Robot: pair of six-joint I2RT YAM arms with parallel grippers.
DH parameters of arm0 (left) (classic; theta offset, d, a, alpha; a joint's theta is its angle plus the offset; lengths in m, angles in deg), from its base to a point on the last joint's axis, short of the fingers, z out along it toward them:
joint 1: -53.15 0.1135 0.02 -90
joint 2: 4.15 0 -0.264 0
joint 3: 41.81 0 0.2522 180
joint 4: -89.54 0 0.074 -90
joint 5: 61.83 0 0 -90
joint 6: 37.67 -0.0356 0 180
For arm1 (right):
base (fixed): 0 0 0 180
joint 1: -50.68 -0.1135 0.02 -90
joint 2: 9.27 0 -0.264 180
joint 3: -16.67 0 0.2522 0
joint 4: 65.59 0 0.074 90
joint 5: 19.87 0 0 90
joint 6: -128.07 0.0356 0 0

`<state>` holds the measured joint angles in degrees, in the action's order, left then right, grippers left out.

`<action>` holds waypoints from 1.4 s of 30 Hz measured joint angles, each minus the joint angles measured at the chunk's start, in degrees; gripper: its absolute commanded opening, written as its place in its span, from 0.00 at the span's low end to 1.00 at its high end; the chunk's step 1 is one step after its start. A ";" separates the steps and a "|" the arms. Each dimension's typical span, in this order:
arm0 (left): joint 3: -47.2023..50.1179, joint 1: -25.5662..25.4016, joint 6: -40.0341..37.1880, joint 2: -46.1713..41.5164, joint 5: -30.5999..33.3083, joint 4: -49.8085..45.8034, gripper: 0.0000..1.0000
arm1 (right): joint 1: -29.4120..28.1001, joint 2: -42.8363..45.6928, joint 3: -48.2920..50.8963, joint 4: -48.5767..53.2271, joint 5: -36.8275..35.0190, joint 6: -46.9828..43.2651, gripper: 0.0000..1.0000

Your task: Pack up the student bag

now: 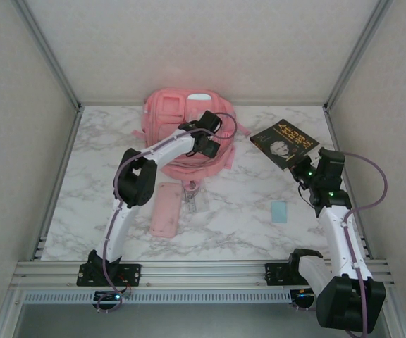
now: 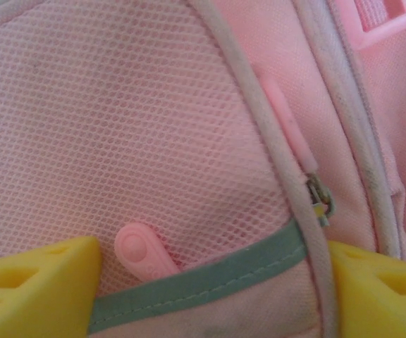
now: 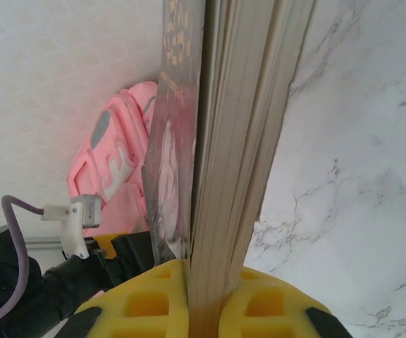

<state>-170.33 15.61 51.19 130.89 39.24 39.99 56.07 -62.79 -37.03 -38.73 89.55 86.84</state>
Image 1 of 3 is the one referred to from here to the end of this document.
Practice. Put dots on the small black circuit board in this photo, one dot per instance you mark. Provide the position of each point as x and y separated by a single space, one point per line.
108 297
303 297

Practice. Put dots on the light blue eraser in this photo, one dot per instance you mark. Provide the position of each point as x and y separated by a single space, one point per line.
279 212

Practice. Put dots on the black book with portrait cover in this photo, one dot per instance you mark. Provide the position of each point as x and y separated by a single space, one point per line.
280 144

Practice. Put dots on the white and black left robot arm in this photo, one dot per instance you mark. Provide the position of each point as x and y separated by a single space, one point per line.
171 148

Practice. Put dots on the pink backpack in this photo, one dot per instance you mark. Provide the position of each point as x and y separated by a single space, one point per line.
164 116

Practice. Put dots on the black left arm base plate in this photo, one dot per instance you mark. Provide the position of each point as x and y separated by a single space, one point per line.
132 273

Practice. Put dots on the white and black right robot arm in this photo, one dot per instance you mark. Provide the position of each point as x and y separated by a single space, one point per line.
340 239

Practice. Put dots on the aluminium frame post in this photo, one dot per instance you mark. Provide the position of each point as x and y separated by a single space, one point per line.
48 53
358 53

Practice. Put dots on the clear plastic ruler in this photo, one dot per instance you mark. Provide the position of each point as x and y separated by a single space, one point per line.
190 202

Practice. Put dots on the aluminium table edge rail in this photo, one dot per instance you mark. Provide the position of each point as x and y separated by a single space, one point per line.
344 148
56 183

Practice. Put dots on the wide aluminium base rail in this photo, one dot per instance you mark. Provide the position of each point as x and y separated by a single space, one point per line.
203 273

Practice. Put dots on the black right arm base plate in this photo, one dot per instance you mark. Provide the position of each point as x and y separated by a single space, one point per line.
277 273

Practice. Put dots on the pink pencil case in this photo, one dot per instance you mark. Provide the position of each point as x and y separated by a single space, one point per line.
166 209

